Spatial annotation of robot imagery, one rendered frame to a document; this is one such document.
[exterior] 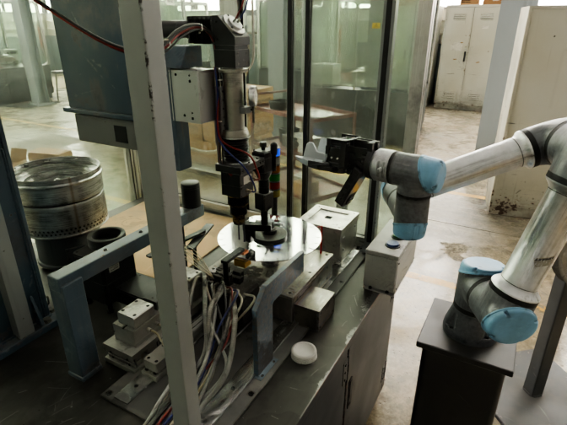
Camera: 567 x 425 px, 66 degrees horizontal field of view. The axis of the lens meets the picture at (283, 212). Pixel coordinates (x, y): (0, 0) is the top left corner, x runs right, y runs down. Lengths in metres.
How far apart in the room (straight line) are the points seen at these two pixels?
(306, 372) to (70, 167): 1.17
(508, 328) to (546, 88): 3.14
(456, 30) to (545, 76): 5.55
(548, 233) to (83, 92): 1.30
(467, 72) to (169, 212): 9.07
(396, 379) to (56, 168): 1.77
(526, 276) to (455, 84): 8.55
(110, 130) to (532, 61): 3.38
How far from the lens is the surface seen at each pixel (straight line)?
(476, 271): 1.28
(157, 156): 0.63
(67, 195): 1.62
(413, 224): 1.01
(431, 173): 0.95
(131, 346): 1.25
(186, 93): 1.11
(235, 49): 1.09
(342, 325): 1.36
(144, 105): 0.62
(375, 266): 1.48
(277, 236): 1.38
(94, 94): 1.45
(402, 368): 2.39
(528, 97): 4.14
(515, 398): 2.39
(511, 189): 4.33
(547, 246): 1.14
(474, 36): 9.52
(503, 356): 1.38
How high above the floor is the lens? 1.57
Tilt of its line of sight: 23 degrees down
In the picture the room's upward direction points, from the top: straight up
